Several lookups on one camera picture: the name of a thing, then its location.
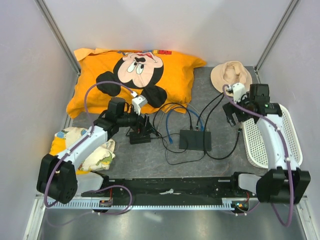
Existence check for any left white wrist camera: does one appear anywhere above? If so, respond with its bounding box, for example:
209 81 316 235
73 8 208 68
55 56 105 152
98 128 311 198
132 95 148 108

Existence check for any white perforated plastic basket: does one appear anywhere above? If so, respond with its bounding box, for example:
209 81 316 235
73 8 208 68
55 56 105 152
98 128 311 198
242 105 303 169

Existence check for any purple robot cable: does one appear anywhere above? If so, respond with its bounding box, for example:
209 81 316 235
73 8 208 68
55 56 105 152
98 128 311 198
43 80 138 227
222 84 296 228

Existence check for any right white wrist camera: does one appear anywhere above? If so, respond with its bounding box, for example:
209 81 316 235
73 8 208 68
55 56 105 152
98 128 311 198
232 83 247 103

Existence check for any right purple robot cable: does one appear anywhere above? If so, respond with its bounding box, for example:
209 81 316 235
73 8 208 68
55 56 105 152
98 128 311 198
222 84 296 228

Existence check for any orange Mickey Mouse pillow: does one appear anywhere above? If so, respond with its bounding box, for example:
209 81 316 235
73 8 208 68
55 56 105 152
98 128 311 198
66 48 207 119

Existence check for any small black power adapter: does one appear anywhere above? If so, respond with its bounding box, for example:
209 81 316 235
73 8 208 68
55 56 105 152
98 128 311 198
129 132 151 145

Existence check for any black network switch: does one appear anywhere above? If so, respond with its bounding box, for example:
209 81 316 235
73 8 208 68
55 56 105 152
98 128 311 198
179 129 212 152

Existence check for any grey slotted cable duct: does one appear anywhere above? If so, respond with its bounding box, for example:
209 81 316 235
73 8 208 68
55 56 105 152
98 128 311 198
51 198 248 211

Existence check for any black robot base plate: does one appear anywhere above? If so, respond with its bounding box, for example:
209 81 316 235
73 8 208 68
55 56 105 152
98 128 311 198
81 176 256 205

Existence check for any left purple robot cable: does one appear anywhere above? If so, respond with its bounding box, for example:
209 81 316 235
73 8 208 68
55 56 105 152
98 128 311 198
43 80 138 227

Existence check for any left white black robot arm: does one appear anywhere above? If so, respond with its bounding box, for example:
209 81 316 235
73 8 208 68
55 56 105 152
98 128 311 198
36 95 152 204

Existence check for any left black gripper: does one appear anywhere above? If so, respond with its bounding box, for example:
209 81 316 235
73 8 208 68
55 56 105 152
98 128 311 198
117 105 156 137

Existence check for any blue ethernet cable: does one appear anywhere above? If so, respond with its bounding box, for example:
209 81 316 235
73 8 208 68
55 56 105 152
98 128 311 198
165 103 204 144

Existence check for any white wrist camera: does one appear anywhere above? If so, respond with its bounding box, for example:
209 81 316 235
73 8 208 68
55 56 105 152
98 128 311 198
132 95 148 108
232 83 247 103

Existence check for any patterned cream yellow cloth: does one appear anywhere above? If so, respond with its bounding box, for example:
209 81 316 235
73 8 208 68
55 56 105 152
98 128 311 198
49 127 116 175

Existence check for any thin black adapter cord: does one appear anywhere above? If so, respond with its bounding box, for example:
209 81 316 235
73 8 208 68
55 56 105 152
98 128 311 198
152 102 206 166

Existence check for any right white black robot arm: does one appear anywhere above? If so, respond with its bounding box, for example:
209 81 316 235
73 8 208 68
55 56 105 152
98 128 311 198
222 83 311 205

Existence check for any beige bucket hat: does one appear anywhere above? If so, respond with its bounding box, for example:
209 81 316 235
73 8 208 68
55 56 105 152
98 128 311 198
210 61 253 93

